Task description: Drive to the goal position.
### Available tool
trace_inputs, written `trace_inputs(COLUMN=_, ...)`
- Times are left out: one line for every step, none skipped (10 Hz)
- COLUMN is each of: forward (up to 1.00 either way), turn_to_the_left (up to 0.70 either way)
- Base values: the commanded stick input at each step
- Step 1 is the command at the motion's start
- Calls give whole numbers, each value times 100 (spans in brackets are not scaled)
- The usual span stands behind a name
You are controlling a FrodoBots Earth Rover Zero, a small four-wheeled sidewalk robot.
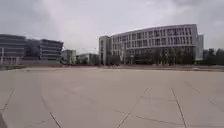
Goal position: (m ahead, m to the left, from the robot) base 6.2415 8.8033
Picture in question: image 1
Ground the low grey building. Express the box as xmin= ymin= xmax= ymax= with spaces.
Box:
xmin=75 ymin=52 xmax=101 ymax=66

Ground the grey concrete slab pavement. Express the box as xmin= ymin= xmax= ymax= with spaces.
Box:
xmin=0 ymin=67 xmax=224 ymax=128

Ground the small grey building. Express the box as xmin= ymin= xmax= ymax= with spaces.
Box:
xmin=60 ymin=49 xmax=77 ymax=65

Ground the curved white office building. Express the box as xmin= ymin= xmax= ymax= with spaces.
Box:
xmin=98 ymin=23 xmax=205 ymax=66

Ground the dark glass building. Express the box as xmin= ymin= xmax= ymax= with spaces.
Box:
xmin=0 ymin=33 xmax=64 ymax=65

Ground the clump of dark trees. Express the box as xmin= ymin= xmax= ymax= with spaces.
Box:
xmin=202 ymin=47 xmax=224 ymax=66

